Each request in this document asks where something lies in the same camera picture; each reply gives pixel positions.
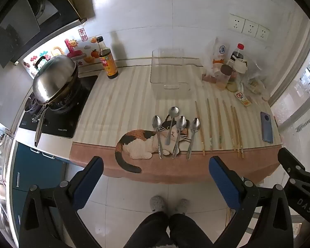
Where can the black gas stove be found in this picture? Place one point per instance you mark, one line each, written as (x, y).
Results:
(62, 124)

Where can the red seal wall sticker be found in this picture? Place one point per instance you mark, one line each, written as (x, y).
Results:
(82, 35)

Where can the striped cat print tablecloth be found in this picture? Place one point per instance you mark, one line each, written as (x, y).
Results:
(134, 95)

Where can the cartoon sticker splash board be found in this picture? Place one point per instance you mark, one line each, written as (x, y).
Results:
(87, 51)

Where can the steel wok with lid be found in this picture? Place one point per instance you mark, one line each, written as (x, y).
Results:
(38, 133)

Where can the blue kitchen cabinet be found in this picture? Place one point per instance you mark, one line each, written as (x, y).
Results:
(33, 170)

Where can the steel wok lid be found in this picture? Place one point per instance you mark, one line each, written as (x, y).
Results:
(54, 80)

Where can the clear plastic tray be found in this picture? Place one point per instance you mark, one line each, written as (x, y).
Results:
(168, 69)

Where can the small orange white carton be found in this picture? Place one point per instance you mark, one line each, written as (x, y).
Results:
(242, 98)

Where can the black range hood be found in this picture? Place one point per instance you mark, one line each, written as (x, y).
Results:
(15, 25)

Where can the white wall socket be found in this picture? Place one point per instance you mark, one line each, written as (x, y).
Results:
(250, 28)
(236, 23)
(263, 33)

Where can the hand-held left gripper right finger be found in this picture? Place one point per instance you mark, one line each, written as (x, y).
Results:
(223, 183)

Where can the white plastic bag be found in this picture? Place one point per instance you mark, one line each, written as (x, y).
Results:
(218, 49)

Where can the red cap sauce bottle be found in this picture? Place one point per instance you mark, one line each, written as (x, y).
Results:
(238, 54)

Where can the person's leg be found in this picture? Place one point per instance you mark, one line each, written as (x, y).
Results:
(188, 232)
(149, 230)

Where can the blue smartphone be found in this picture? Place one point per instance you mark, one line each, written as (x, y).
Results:
(267, 128)

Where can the dish rack with bowls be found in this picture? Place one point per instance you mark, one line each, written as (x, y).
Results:
(0, 144)

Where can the white window frame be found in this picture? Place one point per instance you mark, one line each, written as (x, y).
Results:
(294, 95)

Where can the row of wooden chopsticks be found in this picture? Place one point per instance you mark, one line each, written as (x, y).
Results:
(219, 124)

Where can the steel spoon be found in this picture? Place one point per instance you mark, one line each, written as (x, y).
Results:
(157, 121)
(181, 122)
(195, 124)
(174, 111)

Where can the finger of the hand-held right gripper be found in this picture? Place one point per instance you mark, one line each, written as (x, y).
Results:
(290, 161)

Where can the dark soy sauce bottle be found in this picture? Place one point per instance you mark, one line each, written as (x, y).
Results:
(108, 64)

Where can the brown lid jar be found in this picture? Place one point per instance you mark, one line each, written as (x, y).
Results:
(226, 69)

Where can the person's right leg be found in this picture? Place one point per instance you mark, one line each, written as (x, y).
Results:
(188, 232)

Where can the grey slipper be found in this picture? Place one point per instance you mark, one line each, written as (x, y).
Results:
(181, 206)
(158, 204)

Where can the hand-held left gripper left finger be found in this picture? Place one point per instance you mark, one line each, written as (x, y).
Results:
(89, 183)

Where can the clear plastic bag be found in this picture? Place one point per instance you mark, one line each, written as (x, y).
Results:
(255, 82)

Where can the pink wrapped packet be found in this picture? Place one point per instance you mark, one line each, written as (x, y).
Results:
(208, 78)

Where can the person's left leg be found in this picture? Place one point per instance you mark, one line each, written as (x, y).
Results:
(149, 230)

